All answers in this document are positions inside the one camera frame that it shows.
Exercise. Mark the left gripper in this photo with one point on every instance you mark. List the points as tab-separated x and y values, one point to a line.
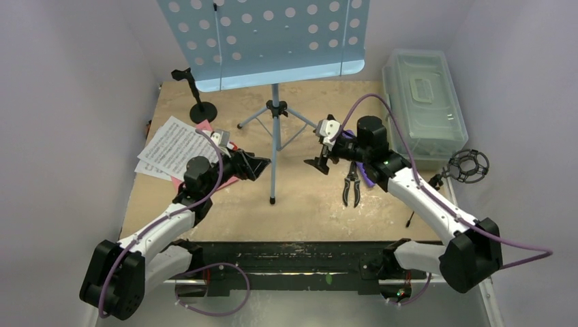
245	165

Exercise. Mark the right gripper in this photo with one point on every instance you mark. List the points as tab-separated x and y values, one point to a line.
327	148

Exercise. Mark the purple microphone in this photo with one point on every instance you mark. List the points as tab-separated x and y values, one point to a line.
349	134

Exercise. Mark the pink sheet music page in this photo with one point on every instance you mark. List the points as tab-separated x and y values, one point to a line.
206	127

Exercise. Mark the black round base mic stand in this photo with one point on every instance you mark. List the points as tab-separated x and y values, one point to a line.
200	111

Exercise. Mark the light blue music stand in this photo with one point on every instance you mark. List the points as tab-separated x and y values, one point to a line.
236	44

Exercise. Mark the black shock mount tripod stand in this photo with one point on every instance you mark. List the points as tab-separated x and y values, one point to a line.
466	166

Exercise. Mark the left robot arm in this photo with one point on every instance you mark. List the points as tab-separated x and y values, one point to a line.
122	272

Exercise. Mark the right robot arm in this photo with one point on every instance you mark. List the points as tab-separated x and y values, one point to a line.
469	251

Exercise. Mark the black pruning shears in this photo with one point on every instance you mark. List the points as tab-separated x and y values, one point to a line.
351	183

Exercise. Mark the clear plastic storage box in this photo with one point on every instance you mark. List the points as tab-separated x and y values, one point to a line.
427	121

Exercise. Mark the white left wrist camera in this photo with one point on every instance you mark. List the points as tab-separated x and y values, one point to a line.
220	138

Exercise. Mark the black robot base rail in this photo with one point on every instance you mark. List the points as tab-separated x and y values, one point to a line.
356	266

